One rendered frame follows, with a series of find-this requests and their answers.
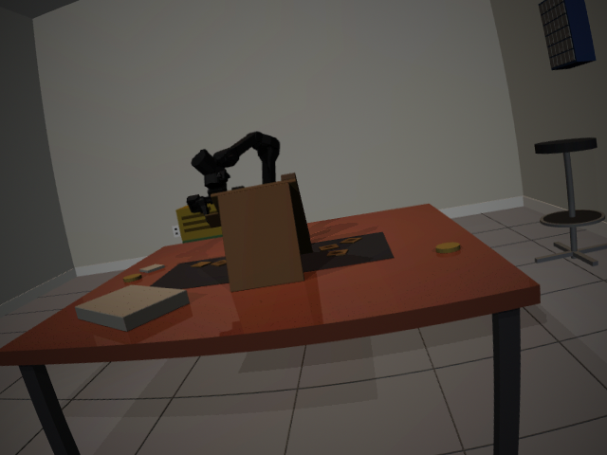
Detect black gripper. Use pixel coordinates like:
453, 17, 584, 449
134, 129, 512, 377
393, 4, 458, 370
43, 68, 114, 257
187, 186, 245, 223

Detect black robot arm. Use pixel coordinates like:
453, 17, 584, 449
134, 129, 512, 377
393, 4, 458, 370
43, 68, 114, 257
191, 131, 280, 190

